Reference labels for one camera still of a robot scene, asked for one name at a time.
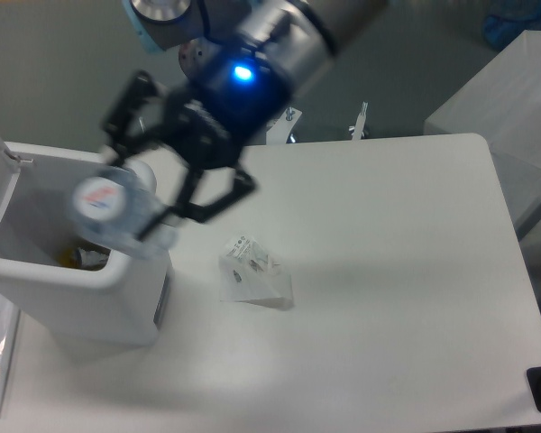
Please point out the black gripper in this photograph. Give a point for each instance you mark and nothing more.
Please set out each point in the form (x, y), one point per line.
(207, 123)

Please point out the clear plastic water bottle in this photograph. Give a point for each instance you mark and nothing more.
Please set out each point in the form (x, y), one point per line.
(112, 207)

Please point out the white paper bag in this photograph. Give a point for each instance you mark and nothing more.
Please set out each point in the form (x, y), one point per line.
(251, 273)

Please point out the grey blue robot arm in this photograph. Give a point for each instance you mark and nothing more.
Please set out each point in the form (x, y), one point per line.
(272, 55)

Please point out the white trash can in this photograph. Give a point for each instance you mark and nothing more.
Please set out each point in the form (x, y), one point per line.
(117, 304)

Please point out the white side cabinet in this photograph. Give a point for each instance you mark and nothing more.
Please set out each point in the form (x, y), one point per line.
(502, 103)

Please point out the blue plastic bag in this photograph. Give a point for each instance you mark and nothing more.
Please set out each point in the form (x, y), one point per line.
(499, 31)

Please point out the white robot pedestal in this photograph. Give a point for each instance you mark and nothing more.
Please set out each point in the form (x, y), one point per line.
(194, 55)

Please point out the white right clamp bracket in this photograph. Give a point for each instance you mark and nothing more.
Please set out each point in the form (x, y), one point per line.
(281, 130)

